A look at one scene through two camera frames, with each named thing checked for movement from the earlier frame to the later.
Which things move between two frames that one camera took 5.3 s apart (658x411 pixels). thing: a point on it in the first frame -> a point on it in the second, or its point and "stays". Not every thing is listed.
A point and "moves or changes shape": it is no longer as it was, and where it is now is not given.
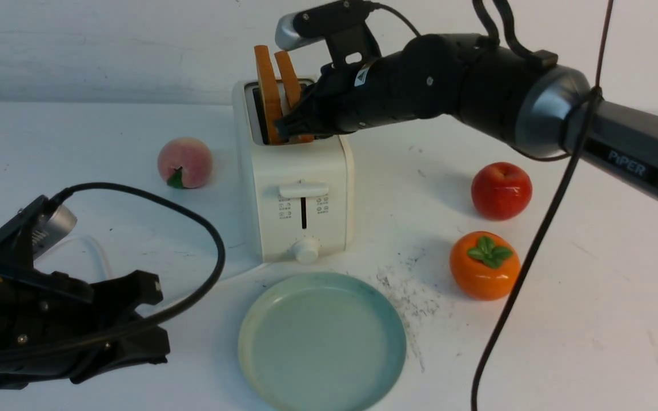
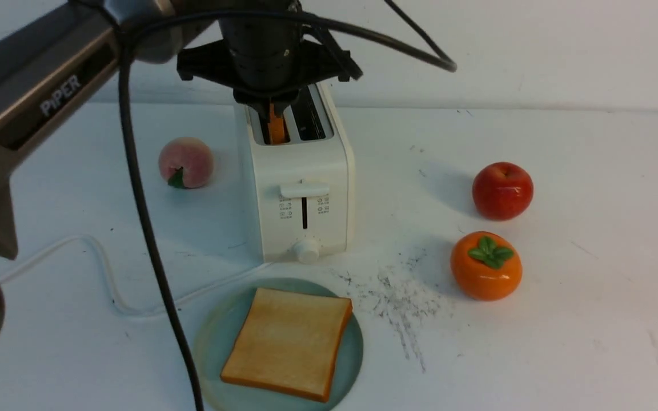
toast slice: [291, 87] moves or changes shape
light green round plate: [322, 341] -> [216, 330]
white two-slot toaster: [301, 196] stays
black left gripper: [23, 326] -> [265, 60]
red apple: [501, 191] stays
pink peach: [185, 162] stays
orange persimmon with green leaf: [485, 266] stays
